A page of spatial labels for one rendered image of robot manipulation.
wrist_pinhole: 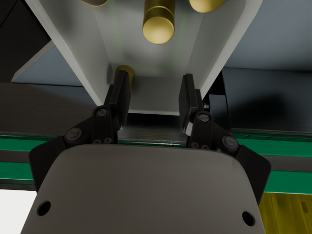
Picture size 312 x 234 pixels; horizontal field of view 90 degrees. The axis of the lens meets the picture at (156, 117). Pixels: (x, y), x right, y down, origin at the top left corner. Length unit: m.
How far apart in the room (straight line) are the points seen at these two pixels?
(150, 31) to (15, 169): 0.37
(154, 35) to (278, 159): 0.26
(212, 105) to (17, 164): 0.40
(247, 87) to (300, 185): 0.17
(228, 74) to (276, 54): 0.08
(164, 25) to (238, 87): 0.18
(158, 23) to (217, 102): 0.16
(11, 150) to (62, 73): 0.20
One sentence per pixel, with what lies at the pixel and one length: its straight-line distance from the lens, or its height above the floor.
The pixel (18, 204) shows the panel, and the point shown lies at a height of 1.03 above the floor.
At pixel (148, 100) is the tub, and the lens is 0.29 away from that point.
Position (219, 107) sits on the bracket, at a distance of 0.28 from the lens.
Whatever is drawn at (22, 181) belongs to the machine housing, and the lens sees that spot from 0.66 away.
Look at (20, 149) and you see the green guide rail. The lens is 0.44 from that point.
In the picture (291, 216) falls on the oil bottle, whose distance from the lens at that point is 0.46.
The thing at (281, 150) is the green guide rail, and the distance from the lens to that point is 0.33.
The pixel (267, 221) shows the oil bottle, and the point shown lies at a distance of 0.43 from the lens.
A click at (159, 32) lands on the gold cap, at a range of 0.19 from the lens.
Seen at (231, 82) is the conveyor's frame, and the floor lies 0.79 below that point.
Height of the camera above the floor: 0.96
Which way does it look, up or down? 23 degrees down
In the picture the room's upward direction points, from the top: 177 degrees counter-clockwise
